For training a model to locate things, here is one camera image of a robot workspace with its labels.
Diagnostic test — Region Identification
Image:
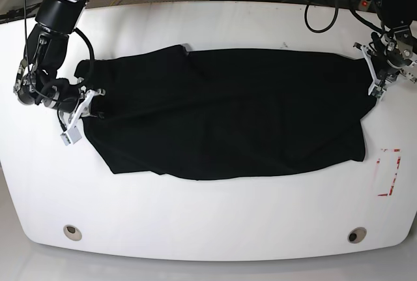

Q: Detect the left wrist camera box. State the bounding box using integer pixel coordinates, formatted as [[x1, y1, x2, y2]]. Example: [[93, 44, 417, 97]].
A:
[[368, 85, 386, 99]]

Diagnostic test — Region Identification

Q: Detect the black T-shirt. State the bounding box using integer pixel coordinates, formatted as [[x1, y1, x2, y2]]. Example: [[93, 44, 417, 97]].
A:
[[83, 45, 377, 181]]

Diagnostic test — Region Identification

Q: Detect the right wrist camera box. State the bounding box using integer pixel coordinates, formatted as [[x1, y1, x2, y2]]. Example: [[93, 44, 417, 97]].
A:
[[60, 126, 82, 146]]

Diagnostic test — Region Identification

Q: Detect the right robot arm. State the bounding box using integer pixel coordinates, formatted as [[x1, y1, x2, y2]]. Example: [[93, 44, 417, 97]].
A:
[[13, 0, 95, 130]]

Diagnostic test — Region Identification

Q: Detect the left gripper body with mount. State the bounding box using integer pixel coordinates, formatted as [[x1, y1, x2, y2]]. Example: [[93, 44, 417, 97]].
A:
[[353, 42, 416, 91]]

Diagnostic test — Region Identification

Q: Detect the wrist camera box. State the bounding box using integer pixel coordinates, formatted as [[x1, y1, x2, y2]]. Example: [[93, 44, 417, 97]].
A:
[[368, 85, 386, 99], [60, 126, 82, 146]]

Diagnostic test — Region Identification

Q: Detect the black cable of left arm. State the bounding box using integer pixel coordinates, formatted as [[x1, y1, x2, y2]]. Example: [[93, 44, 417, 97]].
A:
[[304, 0, 385, 34]]

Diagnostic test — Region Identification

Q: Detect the power strip with red light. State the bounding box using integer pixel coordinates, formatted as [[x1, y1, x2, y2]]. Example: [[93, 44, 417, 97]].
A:
[[358, 0, 372, 11]]

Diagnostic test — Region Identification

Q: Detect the red tape rectangle marking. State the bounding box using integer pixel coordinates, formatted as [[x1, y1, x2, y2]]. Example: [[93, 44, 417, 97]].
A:
[[373, 149, 401, 197]]

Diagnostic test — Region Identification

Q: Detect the right gripper body with mount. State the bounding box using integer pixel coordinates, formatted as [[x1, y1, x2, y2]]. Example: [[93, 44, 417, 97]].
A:
[[57, 89, 106, 131]]

